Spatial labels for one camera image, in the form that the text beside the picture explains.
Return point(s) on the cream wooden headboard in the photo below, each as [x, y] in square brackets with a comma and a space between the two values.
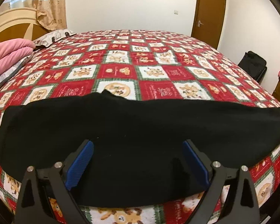
[4, 23]

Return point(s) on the grey floral pillow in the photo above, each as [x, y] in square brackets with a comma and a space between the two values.
[11, 71]

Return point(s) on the pink folded blanket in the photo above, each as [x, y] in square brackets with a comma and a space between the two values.
[7, 51]

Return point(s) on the black bag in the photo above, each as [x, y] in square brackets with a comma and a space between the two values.
[253, 63]

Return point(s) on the brown wooden door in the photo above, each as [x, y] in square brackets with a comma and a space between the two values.
[207, 16]

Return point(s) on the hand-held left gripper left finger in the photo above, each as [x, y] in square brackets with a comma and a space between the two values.
[80, 161]

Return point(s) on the black pants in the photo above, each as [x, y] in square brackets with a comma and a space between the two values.
[140, 130]

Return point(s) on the red printed bear bedspread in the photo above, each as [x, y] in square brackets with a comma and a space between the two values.
[154, 72]

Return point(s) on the beige patterned curtain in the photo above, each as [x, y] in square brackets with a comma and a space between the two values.
[51, 11]

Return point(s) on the white patterned pillow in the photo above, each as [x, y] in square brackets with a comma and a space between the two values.
[53, 36]

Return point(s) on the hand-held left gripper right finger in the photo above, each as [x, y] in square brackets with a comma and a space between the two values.
[196, 161]

